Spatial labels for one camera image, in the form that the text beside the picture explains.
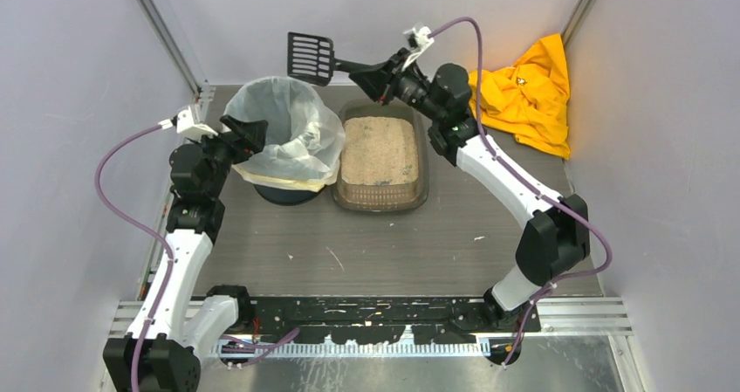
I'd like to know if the aluminium frame rail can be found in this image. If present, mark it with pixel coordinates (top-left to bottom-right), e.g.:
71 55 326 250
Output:
109 299 634 361

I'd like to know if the black litter scoop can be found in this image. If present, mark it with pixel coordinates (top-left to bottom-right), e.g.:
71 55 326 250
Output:
286 31 369 86

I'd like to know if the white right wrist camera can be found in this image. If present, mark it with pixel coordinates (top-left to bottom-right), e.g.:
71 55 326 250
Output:
401 23 435 72

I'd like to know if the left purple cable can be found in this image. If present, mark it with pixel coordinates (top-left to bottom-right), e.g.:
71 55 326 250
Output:
93 124 302 392

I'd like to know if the brown plastic litter box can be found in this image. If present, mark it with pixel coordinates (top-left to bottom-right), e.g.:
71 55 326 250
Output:
332 100 429 212

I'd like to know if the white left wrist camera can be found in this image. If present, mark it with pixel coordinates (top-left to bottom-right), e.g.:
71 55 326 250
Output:
157 104 218 142

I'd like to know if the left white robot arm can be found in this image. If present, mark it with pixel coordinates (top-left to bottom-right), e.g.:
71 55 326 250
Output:
94 115 268 391

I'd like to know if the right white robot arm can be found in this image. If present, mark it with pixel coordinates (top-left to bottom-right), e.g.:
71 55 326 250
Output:
335 49 590 321

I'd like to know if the translucent white bin liner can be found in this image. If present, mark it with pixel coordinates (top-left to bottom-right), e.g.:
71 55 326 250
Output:
223 76 346 192

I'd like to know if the yellow cloth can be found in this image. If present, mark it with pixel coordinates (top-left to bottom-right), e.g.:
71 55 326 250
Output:
469 34 571 160

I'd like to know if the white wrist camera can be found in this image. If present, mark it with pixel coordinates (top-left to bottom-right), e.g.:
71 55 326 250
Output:
401 23 435 72
157 104 218 142

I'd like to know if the beige cat litter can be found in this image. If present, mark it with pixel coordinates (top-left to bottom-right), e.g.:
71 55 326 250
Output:
341 116 419 186

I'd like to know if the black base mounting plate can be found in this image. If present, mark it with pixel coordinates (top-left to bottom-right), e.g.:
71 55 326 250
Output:
227 296 541 345

